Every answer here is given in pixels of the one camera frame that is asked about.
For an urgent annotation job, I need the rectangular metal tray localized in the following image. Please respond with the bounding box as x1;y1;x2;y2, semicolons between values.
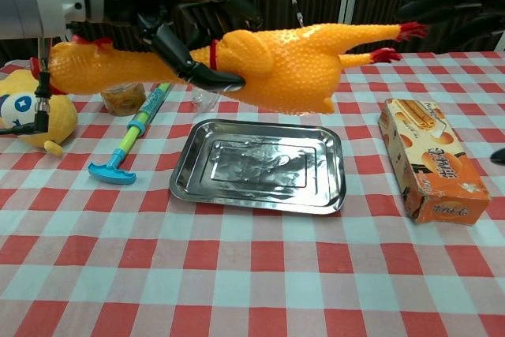
168;118;347;218

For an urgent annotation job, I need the blue green water squirter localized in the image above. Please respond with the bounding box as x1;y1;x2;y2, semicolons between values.
87;83;173;185

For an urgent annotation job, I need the orange rubber toy chicken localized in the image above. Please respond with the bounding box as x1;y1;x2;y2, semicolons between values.
30;21;429;117

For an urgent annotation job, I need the clear plastic tube bundle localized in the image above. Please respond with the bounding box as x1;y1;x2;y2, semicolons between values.
191;88;220;113

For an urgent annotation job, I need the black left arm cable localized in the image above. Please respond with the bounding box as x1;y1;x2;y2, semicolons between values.
0;36;52;137

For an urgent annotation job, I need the orange biscuit box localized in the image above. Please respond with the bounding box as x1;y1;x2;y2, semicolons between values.
377;98;492;227

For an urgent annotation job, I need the red white checkered tablecloth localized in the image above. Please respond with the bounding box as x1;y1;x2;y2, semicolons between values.
0;51;505;337

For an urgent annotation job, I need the yellow plush toy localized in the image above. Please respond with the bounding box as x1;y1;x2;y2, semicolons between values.
0;69;79;157

